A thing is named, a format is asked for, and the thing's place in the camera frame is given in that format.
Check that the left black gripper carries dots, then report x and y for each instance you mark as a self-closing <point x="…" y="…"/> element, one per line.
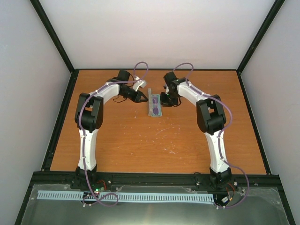
<point x="140" y="93"/>

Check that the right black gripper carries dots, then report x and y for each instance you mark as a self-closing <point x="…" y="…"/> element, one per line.
<point x="166" y="104"/>

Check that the pink transparent sunglasses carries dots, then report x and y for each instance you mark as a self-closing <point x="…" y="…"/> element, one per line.
<point x="156" y="106"/>

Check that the grey felt glasses case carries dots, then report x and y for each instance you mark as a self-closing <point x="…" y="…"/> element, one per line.
<point x="150" y="101"/>

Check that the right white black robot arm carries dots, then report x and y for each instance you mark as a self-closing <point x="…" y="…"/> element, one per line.
<point x="211" y="121"/>

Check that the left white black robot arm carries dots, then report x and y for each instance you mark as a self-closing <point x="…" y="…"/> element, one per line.
<point x="89" y="118"/>

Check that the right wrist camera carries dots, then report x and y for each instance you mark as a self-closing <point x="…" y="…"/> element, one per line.
<point x="166" y="88"/>

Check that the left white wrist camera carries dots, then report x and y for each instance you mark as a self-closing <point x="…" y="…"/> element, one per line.
<point x="138" y="83"/>

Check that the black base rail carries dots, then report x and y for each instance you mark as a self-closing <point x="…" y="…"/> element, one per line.
<point x="111" y="180"/>

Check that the black aluminium frame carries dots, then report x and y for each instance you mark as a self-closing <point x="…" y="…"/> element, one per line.
<point x="276" y="6"/>

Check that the metal base plate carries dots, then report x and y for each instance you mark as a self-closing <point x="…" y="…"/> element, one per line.
<point x="262" y="206"/>

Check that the light blue slotted cable duct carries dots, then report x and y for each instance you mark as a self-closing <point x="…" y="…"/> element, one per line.
<point x="129" y="197"/>

